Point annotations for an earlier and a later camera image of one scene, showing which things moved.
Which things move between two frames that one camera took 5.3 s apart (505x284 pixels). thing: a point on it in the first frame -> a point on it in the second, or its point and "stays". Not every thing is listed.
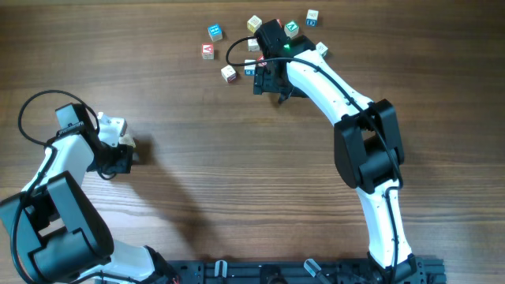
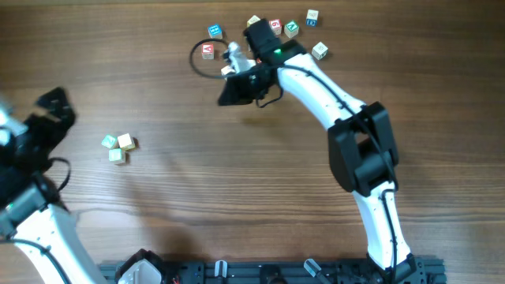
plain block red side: (229, 73) stays
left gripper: (124, 158) -> (40, 119)
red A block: (207, 50) stays
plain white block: (126, 140) stays
